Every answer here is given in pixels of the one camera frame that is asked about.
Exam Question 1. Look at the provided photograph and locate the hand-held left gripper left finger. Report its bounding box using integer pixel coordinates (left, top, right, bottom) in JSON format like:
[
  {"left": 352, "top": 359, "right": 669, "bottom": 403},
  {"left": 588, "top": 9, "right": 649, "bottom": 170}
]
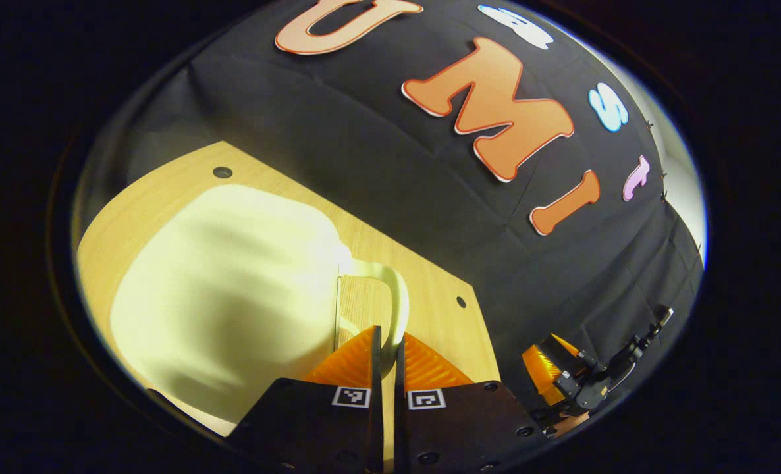
[{"left": 228, "top": 325, "right": 384, "bottom": 474}]

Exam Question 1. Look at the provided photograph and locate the pale yellow suitcase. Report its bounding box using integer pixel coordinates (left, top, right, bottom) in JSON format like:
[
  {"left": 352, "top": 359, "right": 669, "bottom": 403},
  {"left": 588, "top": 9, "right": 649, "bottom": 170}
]
[{"left": 109, "top": 184, "right": 410, "bottom": 427}]

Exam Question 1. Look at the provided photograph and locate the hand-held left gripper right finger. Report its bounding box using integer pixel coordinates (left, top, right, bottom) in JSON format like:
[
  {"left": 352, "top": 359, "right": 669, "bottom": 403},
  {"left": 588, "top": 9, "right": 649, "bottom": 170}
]
[{"left": 394, "top": 332, "right": 548, "bottom": 474}]

